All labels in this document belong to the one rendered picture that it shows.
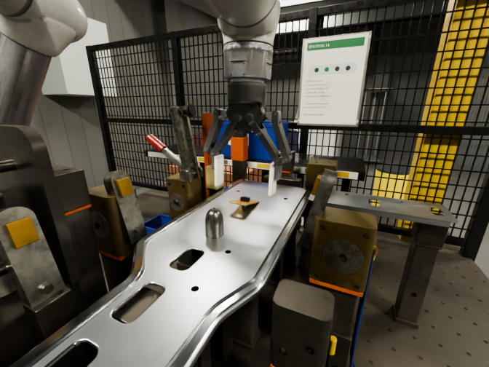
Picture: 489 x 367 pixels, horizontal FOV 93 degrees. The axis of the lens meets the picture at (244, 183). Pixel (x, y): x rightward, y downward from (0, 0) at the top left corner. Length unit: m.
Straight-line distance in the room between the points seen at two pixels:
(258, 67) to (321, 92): 0.57
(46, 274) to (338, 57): 0.97
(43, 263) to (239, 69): 0.39
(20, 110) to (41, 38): 0.21
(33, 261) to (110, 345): 0.15
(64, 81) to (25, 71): 2.06
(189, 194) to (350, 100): 0.68
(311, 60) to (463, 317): 0.90
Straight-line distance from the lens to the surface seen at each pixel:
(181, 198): 0.57
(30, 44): 0.86
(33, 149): 0.37
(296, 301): 0.32
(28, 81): 0.89
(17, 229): 0.36
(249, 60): 0.44
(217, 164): 0.51
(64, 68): 2.96
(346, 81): 0.98
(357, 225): 0.39
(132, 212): 0.46
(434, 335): 0.79
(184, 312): 0.29
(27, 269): 0.38
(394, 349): 0.72
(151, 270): 0.36
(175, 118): 0.55
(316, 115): 0.98
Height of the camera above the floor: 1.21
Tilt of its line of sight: 18 degrees down
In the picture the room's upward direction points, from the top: straight up
